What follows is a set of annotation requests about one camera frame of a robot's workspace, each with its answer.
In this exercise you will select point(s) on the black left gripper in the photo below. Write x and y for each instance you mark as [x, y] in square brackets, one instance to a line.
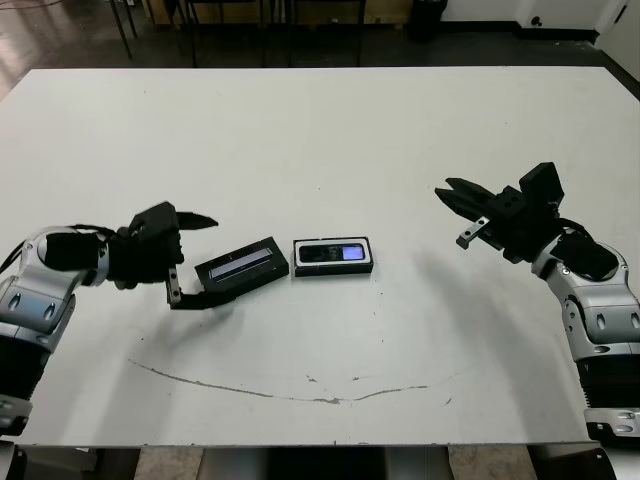
[145, 260]

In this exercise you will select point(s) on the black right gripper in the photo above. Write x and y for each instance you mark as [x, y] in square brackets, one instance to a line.
[525, 235]

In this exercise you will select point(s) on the black box lid silver print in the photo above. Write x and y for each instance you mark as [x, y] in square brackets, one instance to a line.
[252, 276]

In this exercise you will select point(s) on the black phone-like camera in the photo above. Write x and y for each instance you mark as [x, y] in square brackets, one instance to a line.
[325, 252]

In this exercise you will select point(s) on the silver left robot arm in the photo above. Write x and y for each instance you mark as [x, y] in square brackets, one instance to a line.
[30, 300]

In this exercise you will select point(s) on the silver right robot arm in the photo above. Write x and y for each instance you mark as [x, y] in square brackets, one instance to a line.
[600, 310]

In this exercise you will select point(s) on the black box base white insert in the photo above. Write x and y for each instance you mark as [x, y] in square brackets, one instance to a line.
[330, 271]

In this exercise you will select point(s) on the black trash bin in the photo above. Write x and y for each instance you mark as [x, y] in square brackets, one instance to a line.
[427, 20]

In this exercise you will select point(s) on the black floor doorstop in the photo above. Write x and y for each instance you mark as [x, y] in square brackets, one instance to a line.
[536, 20]

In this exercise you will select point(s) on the light wooden crate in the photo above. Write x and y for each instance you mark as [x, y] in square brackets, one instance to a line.
[385, 15]
[162, 11]

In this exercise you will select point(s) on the white door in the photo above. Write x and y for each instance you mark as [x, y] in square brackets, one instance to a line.
[612, 27]

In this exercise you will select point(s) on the robot lower body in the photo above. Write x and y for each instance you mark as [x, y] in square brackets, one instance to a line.
[325, 465]

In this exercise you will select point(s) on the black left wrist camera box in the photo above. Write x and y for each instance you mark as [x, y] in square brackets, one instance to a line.
[152, 217]

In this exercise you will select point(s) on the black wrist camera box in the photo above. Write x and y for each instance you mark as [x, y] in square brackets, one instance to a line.
[152, 217]
[542, 182]

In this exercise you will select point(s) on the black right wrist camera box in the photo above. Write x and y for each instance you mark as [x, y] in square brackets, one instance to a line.
[542, 182]

